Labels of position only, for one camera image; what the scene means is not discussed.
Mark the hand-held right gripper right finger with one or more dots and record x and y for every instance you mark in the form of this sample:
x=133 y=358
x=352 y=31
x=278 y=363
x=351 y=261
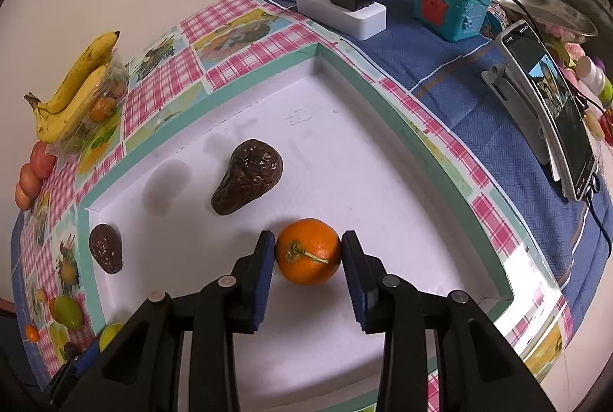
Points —
x=355 y=285

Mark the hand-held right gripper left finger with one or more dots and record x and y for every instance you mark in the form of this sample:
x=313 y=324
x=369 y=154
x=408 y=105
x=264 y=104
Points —
x=261 y=285

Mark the orange with stem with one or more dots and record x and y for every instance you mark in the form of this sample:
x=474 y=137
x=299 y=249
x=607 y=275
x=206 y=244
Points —
x=306 y=256

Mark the white tray with checkered rim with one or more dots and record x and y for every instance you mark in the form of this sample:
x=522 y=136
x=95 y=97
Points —
x=335 y=129

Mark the large dark avocado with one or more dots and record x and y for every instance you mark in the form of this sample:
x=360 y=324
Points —
x=249 y=177

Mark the small dark avocado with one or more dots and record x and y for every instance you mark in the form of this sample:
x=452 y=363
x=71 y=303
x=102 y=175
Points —
x=106 y=249

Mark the yellow-green lime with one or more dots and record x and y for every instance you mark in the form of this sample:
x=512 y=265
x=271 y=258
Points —
x=109 y=335

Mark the green mango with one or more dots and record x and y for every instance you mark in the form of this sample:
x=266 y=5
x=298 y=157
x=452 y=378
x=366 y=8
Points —
x=68 y=312

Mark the blue quilted cloth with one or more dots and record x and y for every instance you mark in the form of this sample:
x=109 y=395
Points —
x=479 y=105

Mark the small orange kumquat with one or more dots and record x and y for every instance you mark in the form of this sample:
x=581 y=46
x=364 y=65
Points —
x=32 y=333

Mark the clear plastic fruit box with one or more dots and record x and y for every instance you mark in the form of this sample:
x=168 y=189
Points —
x=108 y=101

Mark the grey phone stand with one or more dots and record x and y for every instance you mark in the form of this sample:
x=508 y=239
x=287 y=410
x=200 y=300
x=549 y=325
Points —
x=517 y=101

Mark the red apple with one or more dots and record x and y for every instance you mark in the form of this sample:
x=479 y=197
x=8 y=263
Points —
x=29 y=178
x=23 y=196
x=42 y=160

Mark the yellow banana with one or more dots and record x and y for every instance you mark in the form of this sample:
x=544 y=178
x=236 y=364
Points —
x=72 y=110
x=79 y=72

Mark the white power strip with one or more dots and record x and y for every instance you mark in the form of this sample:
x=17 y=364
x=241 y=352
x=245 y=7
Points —
x=364 y=22

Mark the smartphone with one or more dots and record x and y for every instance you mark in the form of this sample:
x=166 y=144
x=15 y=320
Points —
x=555 y=105

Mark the teal toy box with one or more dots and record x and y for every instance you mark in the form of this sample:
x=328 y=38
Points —
x=450 y=0

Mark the white plastic bottle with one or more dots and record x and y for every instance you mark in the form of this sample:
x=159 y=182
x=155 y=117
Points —
x=591 y=74

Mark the metal bowl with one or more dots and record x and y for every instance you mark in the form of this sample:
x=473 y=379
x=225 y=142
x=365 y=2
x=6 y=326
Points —
x=550 y=10

